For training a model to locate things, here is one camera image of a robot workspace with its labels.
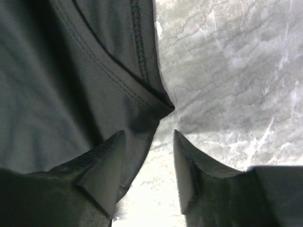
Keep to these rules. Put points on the black t shirt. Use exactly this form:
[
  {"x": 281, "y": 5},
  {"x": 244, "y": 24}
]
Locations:
[{"x": 74, "y": 72}]

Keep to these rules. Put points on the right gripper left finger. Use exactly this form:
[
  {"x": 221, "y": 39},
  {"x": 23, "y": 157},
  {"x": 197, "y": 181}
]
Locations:
[{"x": 79, "y": 193}]

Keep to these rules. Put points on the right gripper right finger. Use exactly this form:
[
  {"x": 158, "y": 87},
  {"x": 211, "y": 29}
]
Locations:
[{"x": 214, "y": 195}]

